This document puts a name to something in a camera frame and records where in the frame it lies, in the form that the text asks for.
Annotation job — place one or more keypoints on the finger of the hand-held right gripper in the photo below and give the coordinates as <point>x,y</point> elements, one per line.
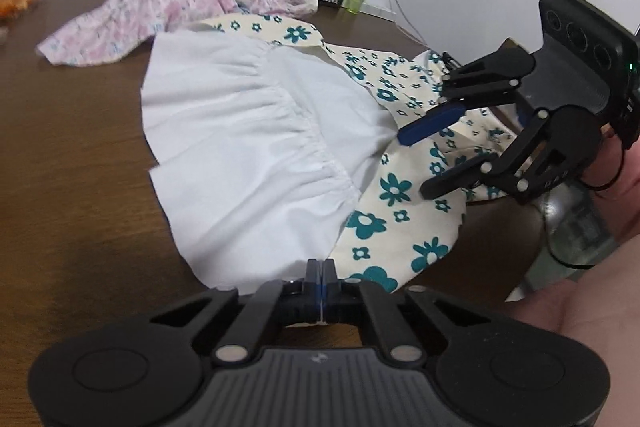
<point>430,122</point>
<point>450,182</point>

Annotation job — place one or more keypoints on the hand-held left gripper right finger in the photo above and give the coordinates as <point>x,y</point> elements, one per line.
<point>330,277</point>

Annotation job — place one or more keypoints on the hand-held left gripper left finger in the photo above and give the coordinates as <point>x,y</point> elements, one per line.
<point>312,277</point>

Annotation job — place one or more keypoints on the cream dress with green flowers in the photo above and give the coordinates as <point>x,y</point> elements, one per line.
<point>235,132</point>

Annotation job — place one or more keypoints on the pink floral dress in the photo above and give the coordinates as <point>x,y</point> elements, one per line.
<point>150,7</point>

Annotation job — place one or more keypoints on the person's right forearm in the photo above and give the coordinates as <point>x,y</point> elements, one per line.
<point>590,337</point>

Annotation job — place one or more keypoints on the white power strip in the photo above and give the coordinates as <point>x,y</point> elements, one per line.
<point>380,10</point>

